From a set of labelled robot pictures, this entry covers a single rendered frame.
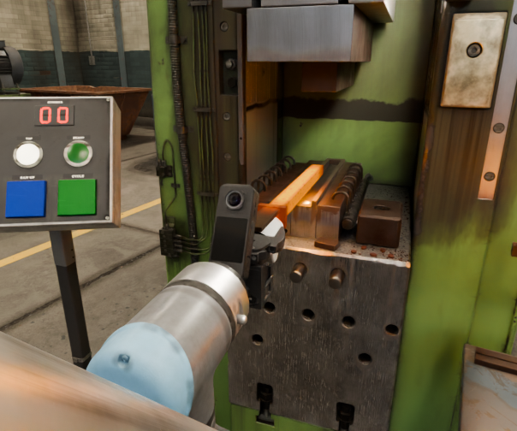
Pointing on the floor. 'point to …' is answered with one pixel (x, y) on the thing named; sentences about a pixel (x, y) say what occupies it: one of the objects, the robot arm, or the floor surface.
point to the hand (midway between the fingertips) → (268, 216)
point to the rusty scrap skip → (127, 101)
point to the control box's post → (70, 294)
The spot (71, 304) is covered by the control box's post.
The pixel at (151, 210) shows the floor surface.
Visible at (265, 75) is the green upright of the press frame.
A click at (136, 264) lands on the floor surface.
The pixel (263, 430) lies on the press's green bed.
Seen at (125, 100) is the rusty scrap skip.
